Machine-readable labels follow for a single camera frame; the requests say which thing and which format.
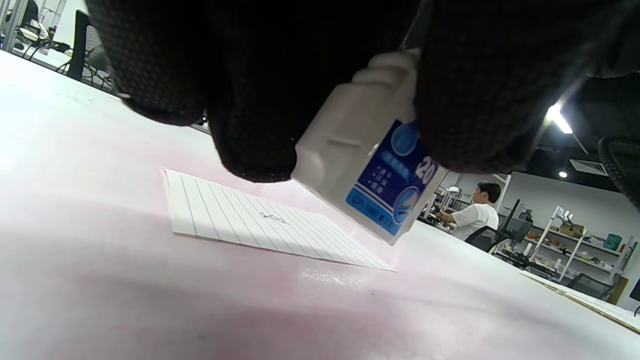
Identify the black mesh office chair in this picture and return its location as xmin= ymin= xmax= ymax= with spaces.
xmin=67 ymin=10 xmax=114 ymax=91

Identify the white shelf rack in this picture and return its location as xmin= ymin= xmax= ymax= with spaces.
xmin=492 ymin=205 xmax=639 ymax=296

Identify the ceiling light strip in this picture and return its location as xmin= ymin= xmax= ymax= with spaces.
xmin=545 ymin=102 xmax=575 ymax=135

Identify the aluminium frame post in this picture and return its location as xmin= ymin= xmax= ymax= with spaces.
xmin=0 ymin=0 xmax=27 ymax=51

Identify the ceiling vent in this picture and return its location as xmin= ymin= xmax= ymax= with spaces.
xmin=569 ymin=158 xmax=610 ymax=177

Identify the white correction fluid bottle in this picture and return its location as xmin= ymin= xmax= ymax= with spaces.
xmin=291 ymin=48 xmax=449 ymax=246

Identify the black glove cable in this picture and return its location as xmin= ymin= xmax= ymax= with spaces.
xmin=597 ymin=136 xmax=640 ymax=211

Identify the person's left hand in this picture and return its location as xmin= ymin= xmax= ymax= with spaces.
xmin=85 ymin=0 xmax=640 ymax=184

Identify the white lined paper black text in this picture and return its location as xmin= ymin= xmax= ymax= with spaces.
xmin=162 ymin=167 xmax=397 ymax=274

